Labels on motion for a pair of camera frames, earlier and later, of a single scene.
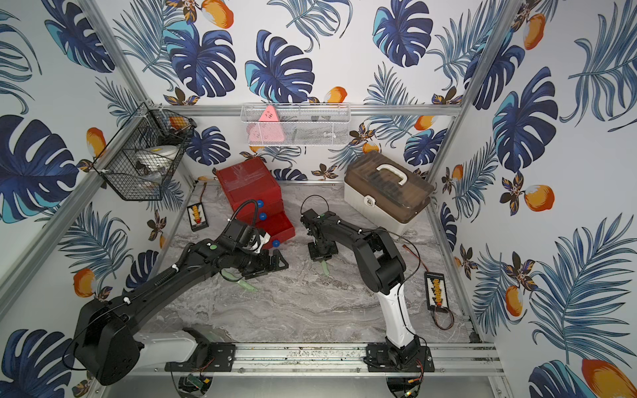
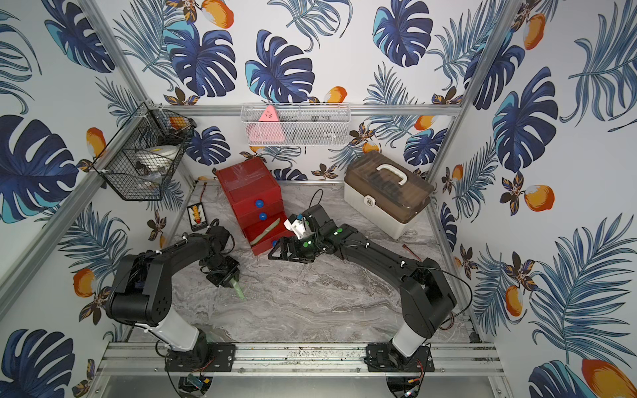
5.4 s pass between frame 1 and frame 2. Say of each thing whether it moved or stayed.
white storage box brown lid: stayed
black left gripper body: moved
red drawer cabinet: stayed
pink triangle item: stayed
